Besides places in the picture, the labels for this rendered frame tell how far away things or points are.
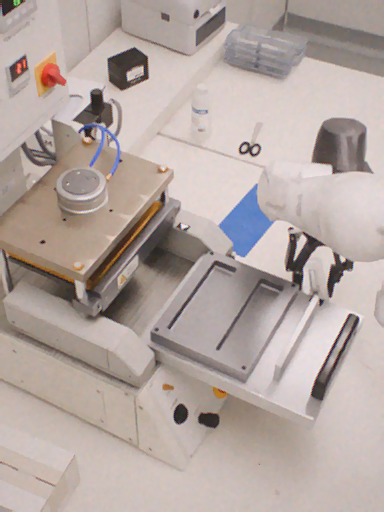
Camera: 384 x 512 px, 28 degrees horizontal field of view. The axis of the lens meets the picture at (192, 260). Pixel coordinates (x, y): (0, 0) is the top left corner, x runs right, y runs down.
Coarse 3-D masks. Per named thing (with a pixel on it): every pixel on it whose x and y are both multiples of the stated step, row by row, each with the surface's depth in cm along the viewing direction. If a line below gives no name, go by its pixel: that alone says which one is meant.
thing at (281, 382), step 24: (288, 312) 124; (312, 312) 120; (336, 312) 125; (144, 336) 121; (288, 336) 121; (312, 336) 121; (336, 336) 121; (168, 360) 119; (192, 360) 118; (264, 360) 118; (288, 360) 116; (312, 360) 118; (216, 384) 117; (240, 384) 115; (264, 384) 115; (288, 384) 115; (312, 384) 115; (264, 408) 115; (288, 408) 112; (312, 408) 112
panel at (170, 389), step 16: (160, 368) 122; (160, 384) 122; (176, 384) 126; (192, 384) 129; (208, 384) 133; (160, 400) 123; (176, 400) 126; (192, 400) 130; (208, 400) 133; (224, 400) 137; (192, 416) 130; (176, 432) 126; (192, 432) 130; (192, 448) 130
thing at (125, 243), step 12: (156, 204) 129; (144, 216) 127; (132, 228) 125; (132, 240) 123; (120, 252) 121; (24, 264) 123; (36, 264) 121; (108, 264) 119; (48, 276) 122; (60, 276) 120; (96, 276) 117; (72, 288) 121
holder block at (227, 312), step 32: (224, 256) 129; (192, 288) 124; (224, 288) 124; (256, 288) 126; (288, 288) 125; (160, 320) 120; (192, 320) 122; (224, 320) 120; (256, 320) 122; (192, 352) 116; (224, 352) 118; (256, 352) 116
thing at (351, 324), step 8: (344, 320) 119; (352, 320) 118; (344, 328) 117; (352, 328) 117; (344, 336) 116; (352, 336) 118; (336, 344) 115; (344, 344) 115; (328, 352) 114; (336, 352) 114; (328, 360) 113; (336, 360) 113; (328, 368) 112; (336, 368) 114; (320, 376) 111; (328, 376) 111; (320, 384) 111; (328, 384) 112; (312, 392) 113; (320, 392) 112; (320, 400) 113
